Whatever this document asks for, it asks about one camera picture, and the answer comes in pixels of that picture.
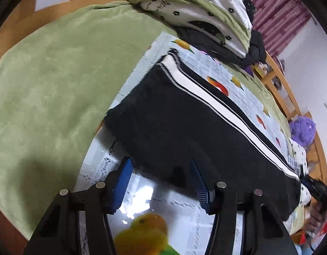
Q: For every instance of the fruit print plastic mat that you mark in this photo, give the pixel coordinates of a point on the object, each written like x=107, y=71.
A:
x=151, y=194

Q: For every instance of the black pants with white stripe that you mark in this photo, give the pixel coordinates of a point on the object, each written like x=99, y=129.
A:
x=173, y=116

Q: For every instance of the wooden bed frame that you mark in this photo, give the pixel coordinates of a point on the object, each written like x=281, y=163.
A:
x=60, y=2

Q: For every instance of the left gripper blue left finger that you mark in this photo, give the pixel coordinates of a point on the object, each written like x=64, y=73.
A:
x=119, y=184

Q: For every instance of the purple plush toy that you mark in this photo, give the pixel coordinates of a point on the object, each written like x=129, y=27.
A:
x=303, y=130

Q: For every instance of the green fleece bed sheet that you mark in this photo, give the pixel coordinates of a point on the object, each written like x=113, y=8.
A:
x=56, y=86

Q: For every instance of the black clothes pile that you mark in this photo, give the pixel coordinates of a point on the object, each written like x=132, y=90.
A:
x=223, y=50

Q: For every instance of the white green patterned quilt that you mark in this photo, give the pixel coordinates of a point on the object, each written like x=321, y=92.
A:
x=220, y=18

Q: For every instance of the white black-dotted pillow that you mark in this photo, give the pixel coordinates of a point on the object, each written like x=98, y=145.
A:
x=301, y=169

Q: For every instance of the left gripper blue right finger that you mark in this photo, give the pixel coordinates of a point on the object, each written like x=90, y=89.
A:
x=204, y=195

